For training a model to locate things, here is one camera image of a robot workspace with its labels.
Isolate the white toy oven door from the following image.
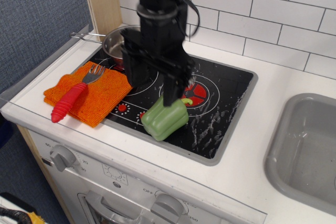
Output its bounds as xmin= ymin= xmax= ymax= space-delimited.
xmin=76 ymin=190 xmax=192 ymax=224

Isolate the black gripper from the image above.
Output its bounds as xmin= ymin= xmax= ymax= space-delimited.
xmin=121 ymin=3 xmax=193 ymax=106

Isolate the green toy bell pepper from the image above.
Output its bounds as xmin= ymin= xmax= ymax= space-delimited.
xmin=141 ymin=95 xmax=193 ymax=141

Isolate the orange knitted cloth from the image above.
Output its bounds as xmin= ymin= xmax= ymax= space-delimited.
xmin=44 ymin=61 xmax=132 ymax=127

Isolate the black toy stovetop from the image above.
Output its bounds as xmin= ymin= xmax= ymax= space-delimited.
xmin=71 ymin=46 xmax=259 ymax=167

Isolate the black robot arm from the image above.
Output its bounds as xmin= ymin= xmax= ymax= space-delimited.
xmin=121 ymin=0 xmax=194 ymax=106

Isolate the small silver metal pot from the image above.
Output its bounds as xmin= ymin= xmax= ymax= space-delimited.
xmin=69 ymin=25 xmax=140 ymax=69

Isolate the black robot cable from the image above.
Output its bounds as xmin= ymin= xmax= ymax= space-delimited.
xmin=181 ymin=0 xmax=201 ymax=38

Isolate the grey left oven knob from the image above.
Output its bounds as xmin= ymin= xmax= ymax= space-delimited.
xmin=50 ymin=145 xmax=76 ymax=172

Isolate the grey right oven knob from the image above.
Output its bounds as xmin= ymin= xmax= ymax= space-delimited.
xmin=151 ymin=194 xmax=184 ymax=223

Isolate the grey toy sink basin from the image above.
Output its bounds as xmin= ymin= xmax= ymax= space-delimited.
xmin=265 ymin=93 xmax=335 ymax=215

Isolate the grey oven knob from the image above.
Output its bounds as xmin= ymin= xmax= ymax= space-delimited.
xmin=50 ymin=145 xmax=76 ymax=172
xmin=151 ymin=194 xmax=184 ymax=223

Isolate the yellow cloth scrap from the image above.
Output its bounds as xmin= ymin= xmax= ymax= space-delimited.
xmin=27 ymin=212 xmax=45 ymax=224

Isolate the red handled toy fork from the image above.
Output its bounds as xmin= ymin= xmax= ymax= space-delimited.
xmin=51 ymin=65 xmax=106 ymax=123

